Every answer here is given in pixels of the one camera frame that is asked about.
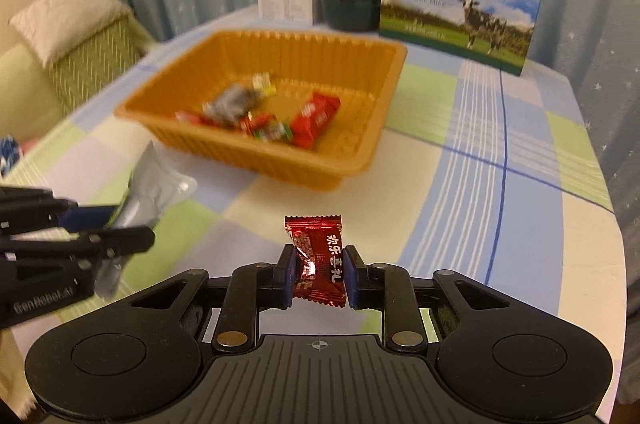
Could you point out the dark clear snack packet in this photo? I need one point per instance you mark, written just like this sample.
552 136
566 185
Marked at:
232 104

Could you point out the milk carton gift box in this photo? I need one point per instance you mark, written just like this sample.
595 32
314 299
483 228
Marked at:
450 4

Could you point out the white textured pillow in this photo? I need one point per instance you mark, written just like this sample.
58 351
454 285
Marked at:
70 14

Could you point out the green candy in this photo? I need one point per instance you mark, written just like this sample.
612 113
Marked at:
272 132

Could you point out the red snack packet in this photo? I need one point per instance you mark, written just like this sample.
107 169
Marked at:
315 119

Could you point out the checkered tablecloth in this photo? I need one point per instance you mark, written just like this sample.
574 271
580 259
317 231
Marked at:
525 204

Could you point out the dark red candy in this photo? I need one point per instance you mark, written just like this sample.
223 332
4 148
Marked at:
322 261

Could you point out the small red white candy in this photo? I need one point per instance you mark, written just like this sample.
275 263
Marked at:
255 124

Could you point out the orange plastic tray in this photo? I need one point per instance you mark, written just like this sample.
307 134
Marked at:
350 139

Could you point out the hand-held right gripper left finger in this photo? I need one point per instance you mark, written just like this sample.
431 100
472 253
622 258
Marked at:
286 276

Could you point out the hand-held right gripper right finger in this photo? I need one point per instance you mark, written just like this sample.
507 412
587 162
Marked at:
351 276

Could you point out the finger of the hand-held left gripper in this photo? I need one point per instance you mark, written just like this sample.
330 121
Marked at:
120 240
90 216

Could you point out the green zigzag cushion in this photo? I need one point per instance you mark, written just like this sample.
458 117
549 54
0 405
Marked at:
95 59

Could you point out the yellow candy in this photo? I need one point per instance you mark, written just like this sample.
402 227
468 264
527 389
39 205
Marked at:
264 85

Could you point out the white plastic snack packet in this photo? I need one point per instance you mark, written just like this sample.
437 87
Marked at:
145 189

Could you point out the pale green sofa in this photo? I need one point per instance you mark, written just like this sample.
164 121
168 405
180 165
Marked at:
25 94

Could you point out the blue white patterned cloth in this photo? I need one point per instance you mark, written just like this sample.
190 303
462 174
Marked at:
9 154

